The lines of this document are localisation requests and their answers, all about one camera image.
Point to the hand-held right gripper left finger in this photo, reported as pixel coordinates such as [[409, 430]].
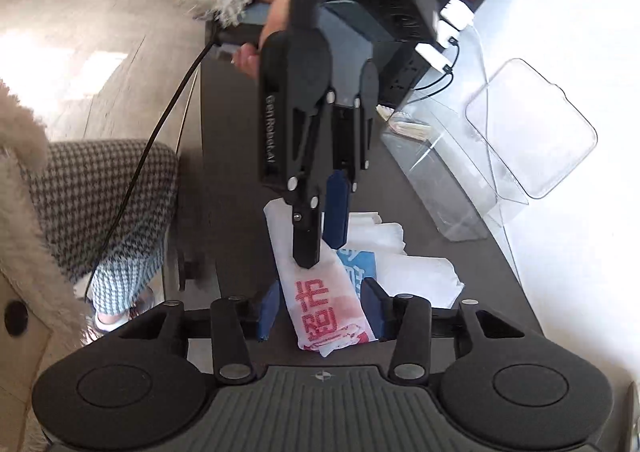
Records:
[[269, 312]]

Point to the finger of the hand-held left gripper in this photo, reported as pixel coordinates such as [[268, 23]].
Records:
[[337, 207], [305, 242]]

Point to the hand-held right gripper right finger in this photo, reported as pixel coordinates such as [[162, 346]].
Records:
[[377, 307]]

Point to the white red printed shopping bag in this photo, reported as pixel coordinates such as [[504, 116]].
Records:
[[320, 312]]

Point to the person's left hand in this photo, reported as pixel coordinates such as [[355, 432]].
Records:
[[280, 7]]

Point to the black power strip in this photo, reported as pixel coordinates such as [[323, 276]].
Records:
[[405, 77]]

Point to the beige stick bundle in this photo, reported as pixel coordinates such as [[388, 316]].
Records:
[[410, 127]]

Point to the clear plastic hinged box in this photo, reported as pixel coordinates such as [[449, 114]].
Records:
[[450, 192]]

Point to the white shoe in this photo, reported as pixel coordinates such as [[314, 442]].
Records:
[[111, 321]]

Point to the houndstooth patterned pants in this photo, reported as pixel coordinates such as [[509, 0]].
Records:
[[100, 192]]

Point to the beige fuzzy coat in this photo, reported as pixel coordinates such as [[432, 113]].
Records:
[[30, 257]]

